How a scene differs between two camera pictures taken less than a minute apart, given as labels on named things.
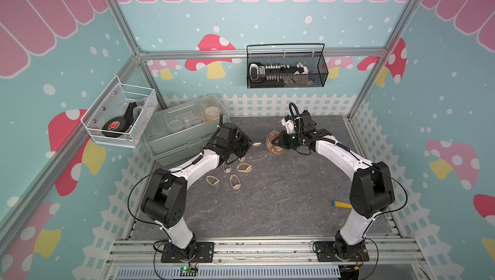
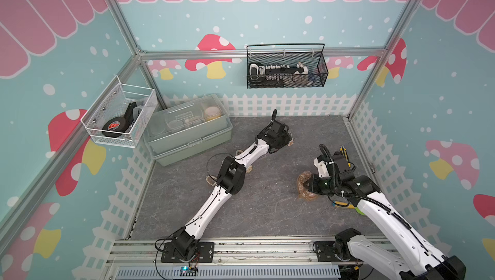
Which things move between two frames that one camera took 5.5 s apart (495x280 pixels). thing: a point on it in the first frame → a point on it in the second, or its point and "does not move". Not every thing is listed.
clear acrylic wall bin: x=120 y=115 does not move
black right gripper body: x=290 y=140 → x=326 y=185
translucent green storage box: x=177 y=132 does not move
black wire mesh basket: x=289 y=65 does not move
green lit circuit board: x=186 y=271 does not move
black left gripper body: x=240 y=145 → x=281 y=139
